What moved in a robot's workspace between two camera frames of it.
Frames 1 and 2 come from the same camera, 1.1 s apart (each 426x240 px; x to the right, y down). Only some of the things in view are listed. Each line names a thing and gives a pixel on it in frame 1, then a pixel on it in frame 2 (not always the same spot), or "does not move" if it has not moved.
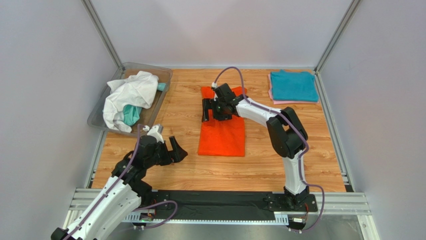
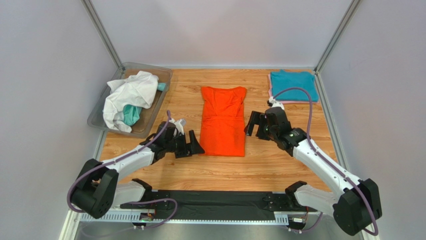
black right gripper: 213,108 -> 262,126
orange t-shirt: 222,138 does not move
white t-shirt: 138,90 does not move
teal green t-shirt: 131,114 does not move
